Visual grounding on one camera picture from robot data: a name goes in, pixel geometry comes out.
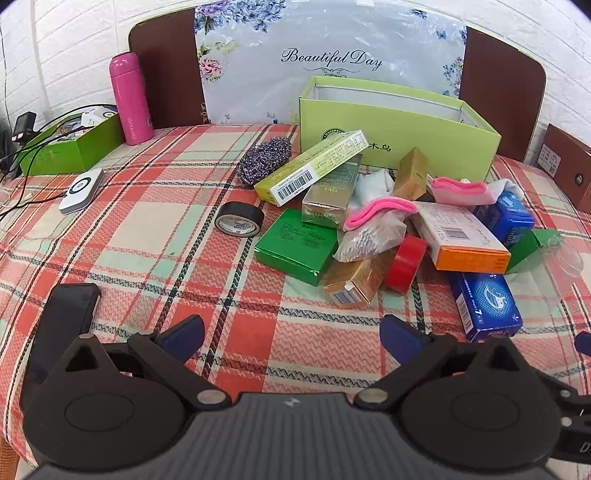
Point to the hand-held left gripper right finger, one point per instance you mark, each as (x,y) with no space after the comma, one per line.
(401,341)

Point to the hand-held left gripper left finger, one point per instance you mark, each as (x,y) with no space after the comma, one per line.
(184,334)

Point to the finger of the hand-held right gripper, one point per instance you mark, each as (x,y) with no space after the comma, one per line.
(584,344)

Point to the black tape roll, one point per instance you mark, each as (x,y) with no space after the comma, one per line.
(244,208)

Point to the blue tissue pack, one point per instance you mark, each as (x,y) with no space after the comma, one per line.
(505,219)

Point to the grey metallic scrubber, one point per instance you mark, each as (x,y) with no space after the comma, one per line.
(263,161)

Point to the light green cardboard box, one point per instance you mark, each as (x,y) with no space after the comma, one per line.
(415,134)

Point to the gold box with barcode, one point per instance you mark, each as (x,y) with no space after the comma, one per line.
(355,281)

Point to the red tape roll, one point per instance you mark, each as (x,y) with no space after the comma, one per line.
(406,263)

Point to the clear plastic cup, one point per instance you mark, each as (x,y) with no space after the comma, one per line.
(565,261)

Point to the plaid bed sheet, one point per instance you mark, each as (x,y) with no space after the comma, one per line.
(138,258)

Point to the blue white long box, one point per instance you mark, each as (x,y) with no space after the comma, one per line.
(489,300)

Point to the clear plastic bag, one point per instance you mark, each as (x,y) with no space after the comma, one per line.
(369,240)

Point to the small green box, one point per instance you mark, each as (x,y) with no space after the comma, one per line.
(531,244)

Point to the white orange box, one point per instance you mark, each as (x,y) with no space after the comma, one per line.
(461,240)

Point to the black smartphone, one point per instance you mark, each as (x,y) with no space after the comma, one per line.
(64,314)

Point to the pink white sock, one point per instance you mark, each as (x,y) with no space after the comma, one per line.
(383,207)
(457,190)

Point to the dark green flat box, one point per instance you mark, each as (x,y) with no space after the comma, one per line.
(293,244)

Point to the teal gold gradient box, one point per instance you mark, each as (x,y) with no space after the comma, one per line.
(330,198)

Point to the small gold box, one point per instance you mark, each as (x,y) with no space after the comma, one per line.
(411,175)

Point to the white power bank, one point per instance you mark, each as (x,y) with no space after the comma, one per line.
(81,194)

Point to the brown open box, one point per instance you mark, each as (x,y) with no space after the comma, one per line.
(568,161)

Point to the long yellow-green box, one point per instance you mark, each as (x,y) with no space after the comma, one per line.
(314,166)

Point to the bright green open box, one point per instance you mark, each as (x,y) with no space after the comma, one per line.
(69,154)

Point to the pink thermos bottle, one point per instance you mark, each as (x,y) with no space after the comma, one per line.
(130,97)

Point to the floral printed bedding bag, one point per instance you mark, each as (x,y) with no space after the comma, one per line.
(277,92)

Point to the black charger device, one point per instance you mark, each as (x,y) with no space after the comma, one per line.
(23,124)

